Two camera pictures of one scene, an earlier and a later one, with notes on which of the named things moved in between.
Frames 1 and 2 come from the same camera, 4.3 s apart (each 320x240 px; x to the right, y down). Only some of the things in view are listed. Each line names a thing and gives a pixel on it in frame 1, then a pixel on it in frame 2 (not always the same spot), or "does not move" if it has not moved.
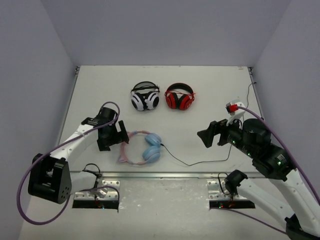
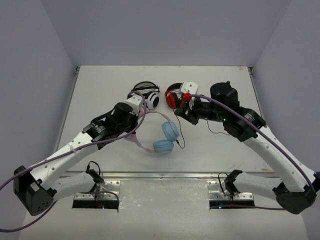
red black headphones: (179, 96) does not move
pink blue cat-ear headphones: (151, 154) -> (165, 146)
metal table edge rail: (152, 174) does not move
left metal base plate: (100, 194) does not move
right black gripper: (214, 128) -> (185, 111)
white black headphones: (145, 96) does not move
